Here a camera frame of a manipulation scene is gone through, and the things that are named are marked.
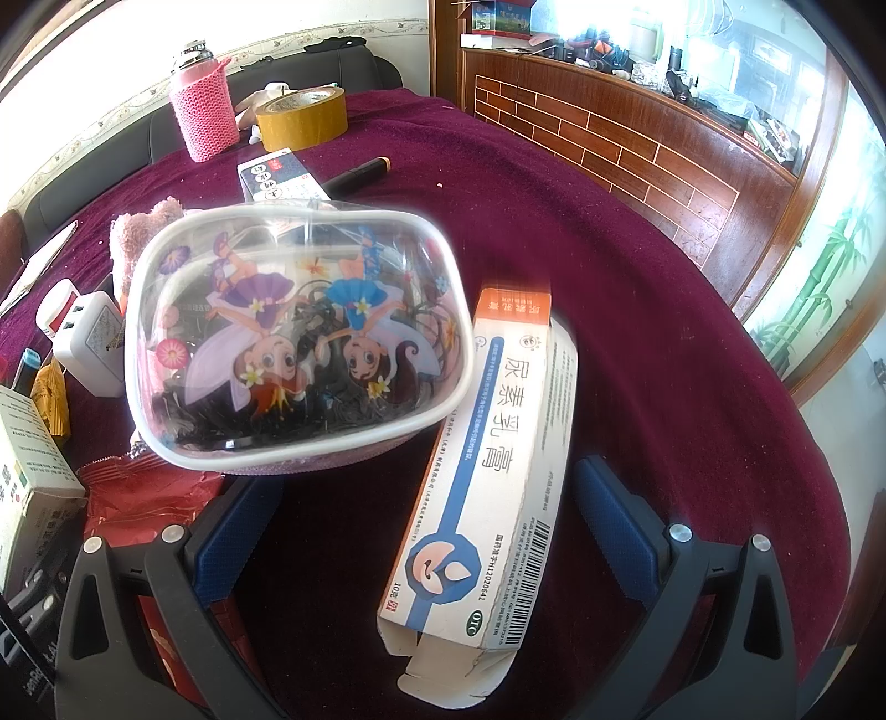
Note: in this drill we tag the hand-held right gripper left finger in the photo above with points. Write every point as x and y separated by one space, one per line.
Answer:
221 533

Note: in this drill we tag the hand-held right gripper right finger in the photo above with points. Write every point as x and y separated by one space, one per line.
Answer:
616 526

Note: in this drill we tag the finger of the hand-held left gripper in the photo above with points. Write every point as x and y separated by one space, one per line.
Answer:
45 581

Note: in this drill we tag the red foil packet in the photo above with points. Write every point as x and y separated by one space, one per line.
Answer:
131 491

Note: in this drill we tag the white green medicine box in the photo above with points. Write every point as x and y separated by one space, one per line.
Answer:
34 471

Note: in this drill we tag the white sachet packet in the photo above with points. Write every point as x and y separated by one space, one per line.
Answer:
484 484

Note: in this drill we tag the yellow packet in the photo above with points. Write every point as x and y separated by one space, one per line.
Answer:
52 401

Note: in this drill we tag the clear cartoon zipper pouch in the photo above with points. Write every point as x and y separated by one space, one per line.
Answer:
297 311

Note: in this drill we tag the white power adapter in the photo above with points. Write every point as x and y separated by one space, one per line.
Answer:
90 339

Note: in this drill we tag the pink plush toy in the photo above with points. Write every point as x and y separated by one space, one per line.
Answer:
135 235

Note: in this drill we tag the black marker pen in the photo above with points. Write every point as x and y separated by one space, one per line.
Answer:
360 173

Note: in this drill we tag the maroon tablecloth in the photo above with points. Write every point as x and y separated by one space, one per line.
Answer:
623 311

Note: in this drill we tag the dark vial blue cap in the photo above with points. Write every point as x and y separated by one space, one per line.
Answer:
24 367

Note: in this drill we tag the bamboo print glass door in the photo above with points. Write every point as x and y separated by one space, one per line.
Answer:
817 291

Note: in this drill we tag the white paper stack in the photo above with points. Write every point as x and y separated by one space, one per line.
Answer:
41 266

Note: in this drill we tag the brown pink armchair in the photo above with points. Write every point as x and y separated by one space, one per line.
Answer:
10 242

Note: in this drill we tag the wooden cabinet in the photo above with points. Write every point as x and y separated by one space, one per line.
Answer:
623 159

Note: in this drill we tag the yellow tape roll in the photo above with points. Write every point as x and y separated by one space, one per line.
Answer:
304 128

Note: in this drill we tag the pink knit-covered thermos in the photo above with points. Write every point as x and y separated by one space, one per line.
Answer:
204 104

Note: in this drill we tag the crumpled white cloth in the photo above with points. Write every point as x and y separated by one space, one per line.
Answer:
277 90

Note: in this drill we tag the clutter of tools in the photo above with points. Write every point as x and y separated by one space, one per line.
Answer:
692 76

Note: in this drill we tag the black sofa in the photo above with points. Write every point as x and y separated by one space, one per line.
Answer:
332 69

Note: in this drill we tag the white jar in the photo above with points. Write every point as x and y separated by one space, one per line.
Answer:
644 38

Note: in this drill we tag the dark cloth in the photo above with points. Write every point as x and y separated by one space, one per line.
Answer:
339 43

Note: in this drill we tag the blue green box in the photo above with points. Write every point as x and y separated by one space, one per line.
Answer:
498 17

